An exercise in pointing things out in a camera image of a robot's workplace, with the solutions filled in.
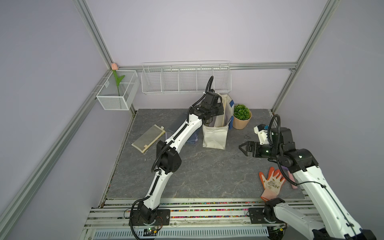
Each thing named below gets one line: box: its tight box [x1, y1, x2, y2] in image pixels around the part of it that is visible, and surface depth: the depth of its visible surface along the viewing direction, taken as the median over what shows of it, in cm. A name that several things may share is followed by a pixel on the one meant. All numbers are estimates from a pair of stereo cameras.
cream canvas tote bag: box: [202, 92, 235, 150], surface depth 95 cm
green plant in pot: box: [232, 104, 252, 130], surface depth 104 cm
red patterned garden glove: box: [259, 167, 286, 202], surface depth 82 cm
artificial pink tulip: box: [111, 62, 126, 96], surface depth 92 cm
